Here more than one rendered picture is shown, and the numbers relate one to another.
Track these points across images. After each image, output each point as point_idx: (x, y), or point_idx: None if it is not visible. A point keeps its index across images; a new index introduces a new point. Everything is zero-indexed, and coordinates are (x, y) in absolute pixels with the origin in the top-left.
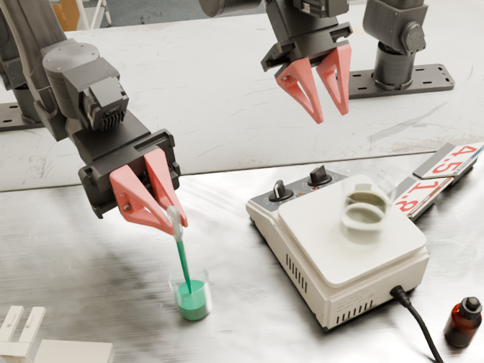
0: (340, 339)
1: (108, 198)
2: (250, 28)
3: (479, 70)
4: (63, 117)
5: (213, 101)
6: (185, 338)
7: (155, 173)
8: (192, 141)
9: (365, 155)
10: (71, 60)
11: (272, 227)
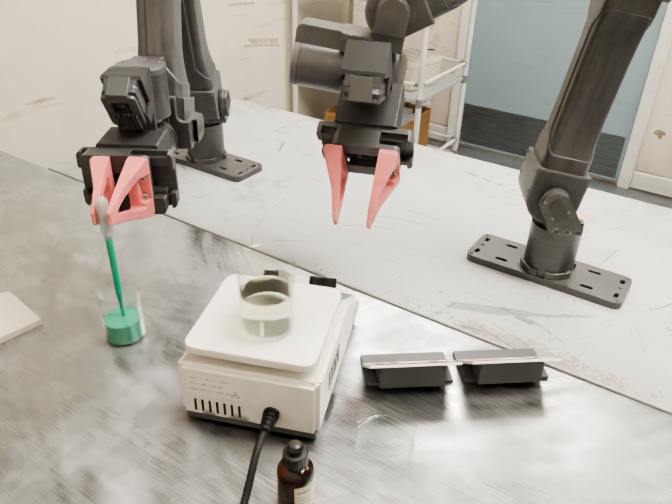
0: (191, 430)
1: None
2: (462, 169)
3: None
4: None
5: (346, 208)
6: (89, 350)
7: (121, 172)
8: (287, 228)
9: (426, 314)
10: (136, 66)
11: None
